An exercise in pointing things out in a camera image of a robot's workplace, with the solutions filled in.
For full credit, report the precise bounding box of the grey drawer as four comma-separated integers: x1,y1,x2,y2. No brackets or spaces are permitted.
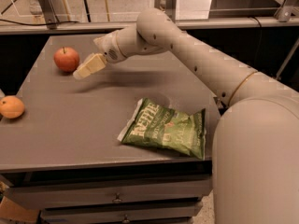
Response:
5,175,212,209
41,202,202,224

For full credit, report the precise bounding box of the black cable on rail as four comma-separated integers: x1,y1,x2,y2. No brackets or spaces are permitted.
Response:
0,18,78,28

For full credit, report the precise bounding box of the cardboard box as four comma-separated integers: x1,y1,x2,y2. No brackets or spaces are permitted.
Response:
0,197,39,224

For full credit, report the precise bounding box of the left metal bracket post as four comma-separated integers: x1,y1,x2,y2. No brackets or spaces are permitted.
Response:
38,0,57,29

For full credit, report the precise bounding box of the red apple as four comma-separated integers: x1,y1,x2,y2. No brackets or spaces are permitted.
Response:
53,47,79,72

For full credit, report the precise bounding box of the grey metal rail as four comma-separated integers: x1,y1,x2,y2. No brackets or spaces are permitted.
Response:
0,16,299,35

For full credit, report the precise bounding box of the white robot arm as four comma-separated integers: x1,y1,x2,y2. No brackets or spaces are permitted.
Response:
74,8,299,224

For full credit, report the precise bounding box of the green Kettle chips bag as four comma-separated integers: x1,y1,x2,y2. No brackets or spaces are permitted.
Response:
118,98,206,160

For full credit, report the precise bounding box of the upper grey drawer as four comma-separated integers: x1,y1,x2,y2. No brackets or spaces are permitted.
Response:
5,175,212,209

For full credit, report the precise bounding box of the grey drawer cabinet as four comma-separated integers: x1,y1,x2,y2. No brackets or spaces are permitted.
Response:
0,35,220,224

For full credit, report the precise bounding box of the lower grey drawer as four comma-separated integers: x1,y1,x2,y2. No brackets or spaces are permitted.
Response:
41,202,202,224

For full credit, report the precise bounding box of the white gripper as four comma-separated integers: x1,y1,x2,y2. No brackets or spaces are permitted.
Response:
73,31,126,80

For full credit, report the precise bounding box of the metal bracket post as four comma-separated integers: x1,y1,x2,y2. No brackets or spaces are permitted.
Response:
165,0,177,21
38,0,57,29

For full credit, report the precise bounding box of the orange fruit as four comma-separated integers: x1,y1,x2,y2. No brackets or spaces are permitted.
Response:
0,95,25,119

